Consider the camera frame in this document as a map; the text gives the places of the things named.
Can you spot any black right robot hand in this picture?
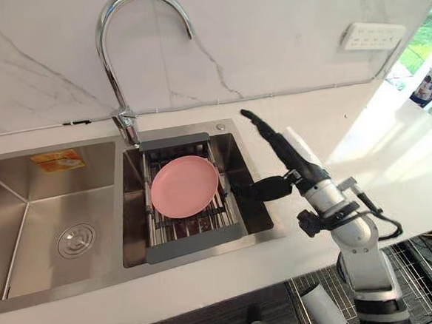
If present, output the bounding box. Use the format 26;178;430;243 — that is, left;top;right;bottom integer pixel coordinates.
225;102;333;205

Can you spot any grey sink drying rack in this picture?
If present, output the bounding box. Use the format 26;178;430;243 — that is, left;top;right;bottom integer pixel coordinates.
135;129;250;265

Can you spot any printed paper cup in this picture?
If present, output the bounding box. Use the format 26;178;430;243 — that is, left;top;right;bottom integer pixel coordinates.
406;62;432;109

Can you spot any white cup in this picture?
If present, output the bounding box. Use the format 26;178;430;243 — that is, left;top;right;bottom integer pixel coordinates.
299;280;348;324

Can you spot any stainless steel double sink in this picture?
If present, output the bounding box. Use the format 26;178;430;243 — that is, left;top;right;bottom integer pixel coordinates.
0;114;291;315

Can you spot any round sink drain cover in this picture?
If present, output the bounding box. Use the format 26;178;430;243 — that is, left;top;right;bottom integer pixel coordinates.
55;222;98;259

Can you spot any orange sink sticker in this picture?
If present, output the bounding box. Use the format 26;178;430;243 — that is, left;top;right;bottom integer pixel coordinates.
29;148;86;175

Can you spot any pink plastic plate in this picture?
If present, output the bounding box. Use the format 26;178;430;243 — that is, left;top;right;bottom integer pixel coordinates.
147;153;222;221

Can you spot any chrome gooseneck faucet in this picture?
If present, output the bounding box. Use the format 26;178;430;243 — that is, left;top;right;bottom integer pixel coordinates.
92;0;203;149

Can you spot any white wall power strip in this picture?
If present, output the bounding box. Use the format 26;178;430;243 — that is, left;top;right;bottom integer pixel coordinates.
337;18;408;53

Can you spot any wire dishwasher rack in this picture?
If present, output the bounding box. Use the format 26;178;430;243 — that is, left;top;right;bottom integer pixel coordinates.
283;234;432;324

